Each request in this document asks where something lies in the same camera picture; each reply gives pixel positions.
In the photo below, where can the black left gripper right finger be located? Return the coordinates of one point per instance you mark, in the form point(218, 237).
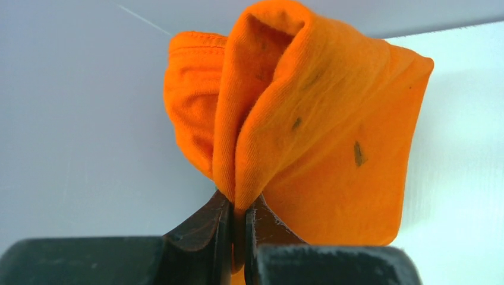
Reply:
point(274, 254)

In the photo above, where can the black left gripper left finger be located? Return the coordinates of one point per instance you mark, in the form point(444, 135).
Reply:
point(198, 251)

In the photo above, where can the orange t shirt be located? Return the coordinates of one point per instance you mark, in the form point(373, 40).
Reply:
point(305, 111)

